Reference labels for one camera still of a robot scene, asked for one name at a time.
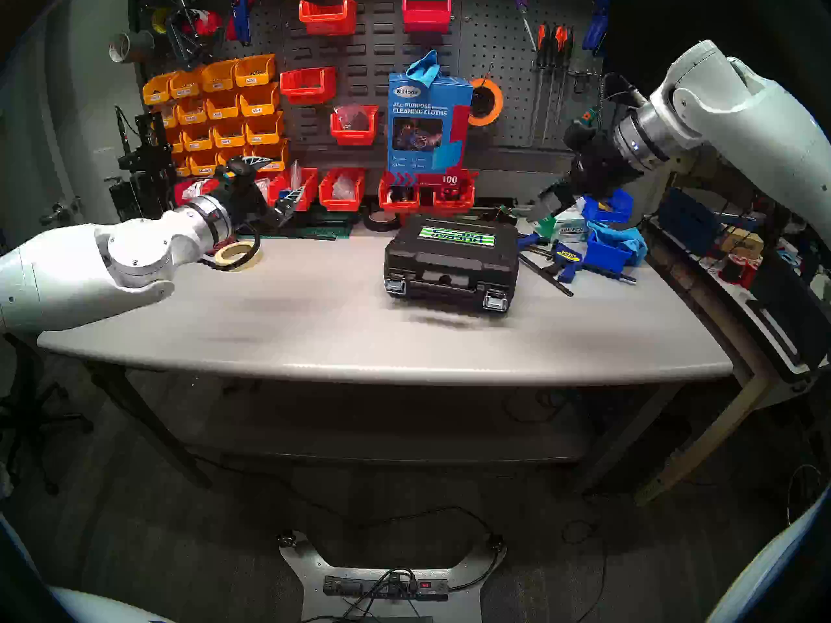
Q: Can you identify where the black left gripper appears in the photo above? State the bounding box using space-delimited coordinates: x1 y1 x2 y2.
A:
219 158 307 231

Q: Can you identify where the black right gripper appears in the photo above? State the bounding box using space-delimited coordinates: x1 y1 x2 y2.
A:
528 137 641 223

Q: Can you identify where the black plastic tool box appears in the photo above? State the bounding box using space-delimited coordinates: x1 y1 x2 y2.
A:
383 214 520 315

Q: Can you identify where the green tissue box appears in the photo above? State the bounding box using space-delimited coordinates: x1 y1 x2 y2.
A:
553 203 589 243

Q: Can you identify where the blue cleaning cloths box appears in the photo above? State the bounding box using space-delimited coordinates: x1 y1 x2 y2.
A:
388 72 475 188

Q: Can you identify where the brown cardboard box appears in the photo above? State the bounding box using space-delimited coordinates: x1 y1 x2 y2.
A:
717 229 763 259

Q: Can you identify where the green cutting mat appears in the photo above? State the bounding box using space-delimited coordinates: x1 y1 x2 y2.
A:
286 212 356 241

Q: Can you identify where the blue bar clamp yellow label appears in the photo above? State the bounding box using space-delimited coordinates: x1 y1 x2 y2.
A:
516 242 637 298

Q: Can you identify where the blue plastic bin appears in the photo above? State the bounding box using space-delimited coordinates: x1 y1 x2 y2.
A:
581 188 634 225
584 229 634 273

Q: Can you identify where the teal cloth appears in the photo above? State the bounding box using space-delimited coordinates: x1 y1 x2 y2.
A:
594 221 649 265

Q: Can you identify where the cream masking tape roll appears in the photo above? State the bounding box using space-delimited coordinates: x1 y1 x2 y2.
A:
214 241 264 273

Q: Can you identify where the orange tape roll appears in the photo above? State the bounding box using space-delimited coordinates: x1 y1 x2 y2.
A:
469 78 504 127

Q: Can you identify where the dark blue case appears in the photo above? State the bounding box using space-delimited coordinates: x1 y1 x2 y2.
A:
657 186 721 252

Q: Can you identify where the orange black screwdriver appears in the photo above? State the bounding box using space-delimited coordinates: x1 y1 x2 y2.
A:
552 26 575 126
527 23 549 145
544 26 565 142

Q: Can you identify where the blue spring clamp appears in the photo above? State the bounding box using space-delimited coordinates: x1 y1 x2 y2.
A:
582 0 611 55

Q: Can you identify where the blue microfibre cloth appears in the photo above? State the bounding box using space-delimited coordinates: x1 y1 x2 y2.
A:
407 49 440 87

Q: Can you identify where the red and black spool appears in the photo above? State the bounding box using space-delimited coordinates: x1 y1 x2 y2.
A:
719 252 757 288

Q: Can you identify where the black monitor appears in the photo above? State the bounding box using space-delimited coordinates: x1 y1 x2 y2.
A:
597 0 831 110

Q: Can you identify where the black flat tray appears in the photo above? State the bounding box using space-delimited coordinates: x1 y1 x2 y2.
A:
747 252 831 382

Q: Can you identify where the black office chair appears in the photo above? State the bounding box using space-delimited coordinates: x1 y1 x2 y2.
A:
0 343 95 499

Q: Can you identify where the black power strip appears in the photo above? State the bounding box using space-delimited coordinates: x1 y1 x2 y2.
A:
323 575 450 602

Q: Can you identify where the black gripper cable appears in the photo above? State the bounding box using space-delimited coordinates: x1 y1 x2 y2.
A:
200 221 264 273
601 72 650 110

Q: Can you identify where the dark grey triangular frame tool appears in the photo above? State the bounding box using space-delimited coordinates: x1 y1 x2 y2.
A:
166 0 225 71

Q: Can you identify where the blue handled hand tool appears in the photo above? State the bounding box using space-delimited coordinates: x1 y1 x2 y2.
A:
227 0 260 45

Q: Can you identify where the grey duct tape roll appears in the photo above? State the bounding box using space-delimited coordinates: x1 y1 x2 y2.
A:
108 30 155 64

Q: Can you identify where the silver door lever handle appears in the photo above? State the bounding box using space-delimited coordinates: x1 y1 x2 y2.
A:
41 199 85 226

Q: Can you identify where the dark metal workbench frame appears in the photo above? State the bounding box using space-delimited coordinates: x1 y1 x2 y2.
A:
78 359 734 499

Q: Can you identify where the black floor cable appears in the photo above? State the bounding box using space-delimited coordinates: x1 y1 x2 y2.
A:
188 453 504 554

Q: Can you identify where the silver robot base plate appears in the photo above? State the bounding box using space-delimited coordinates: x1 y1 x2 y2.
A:
278 531 508 623

